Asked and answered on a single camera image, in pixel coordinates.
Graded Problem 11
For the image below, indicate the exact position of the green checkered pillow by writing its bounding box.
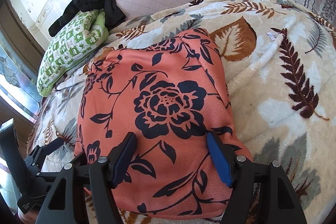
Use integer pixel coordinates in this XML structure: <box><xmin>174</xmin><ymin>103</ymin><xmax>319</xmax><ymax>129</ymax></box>
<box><xmin>37</xmin><ymin>9</ymin><xmax>109</xmax><ymax>97</ymax></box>

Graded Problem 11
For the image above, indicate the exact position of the black garment on pillow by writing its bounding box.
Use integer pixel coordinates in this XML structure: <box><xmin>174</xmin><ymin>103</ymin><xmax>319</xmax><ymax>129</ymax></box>
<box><xmin>49</xmin><ymin>0</ymin><xmax>126</xmax><ymax>37</ymax></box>

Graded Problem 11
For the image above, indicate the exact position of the left hand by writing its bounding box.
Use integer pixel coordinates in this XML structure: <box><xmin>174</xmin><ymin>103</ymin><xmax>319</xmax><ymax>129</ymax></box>
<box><xmin>17</xmin><ymin>209</ymin><xmax>39</xmax><ymax>224</ymax></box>

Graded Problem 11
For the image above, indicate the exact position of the brown glass door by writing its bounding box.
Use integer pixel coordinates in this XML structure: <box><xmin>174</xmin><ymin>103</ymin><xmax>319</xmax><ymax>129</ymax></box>
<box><xmin>0</xmin><ymin>0</ymin><xmax>46</xmax><ymax>214</ymax></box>

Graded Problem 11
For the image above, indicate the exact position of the leaf pattern blanket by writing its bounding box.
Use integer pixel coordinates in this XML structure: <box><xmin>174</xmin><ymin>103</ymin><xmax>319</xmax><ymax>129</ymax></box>
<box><xmin>27</xmin><ymin>0</ymin><xmax>335</xmax><ymax>223</ymax></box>

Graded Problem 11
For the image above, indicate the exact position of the orange floral garment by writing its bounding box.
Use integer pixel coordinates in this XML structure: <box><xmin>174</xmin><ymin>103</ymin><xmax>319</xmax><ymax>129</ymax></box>
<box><xmin>75</xmin><ymin>28</ymin><xmax>250</xmax><ymax>219</ymax></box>

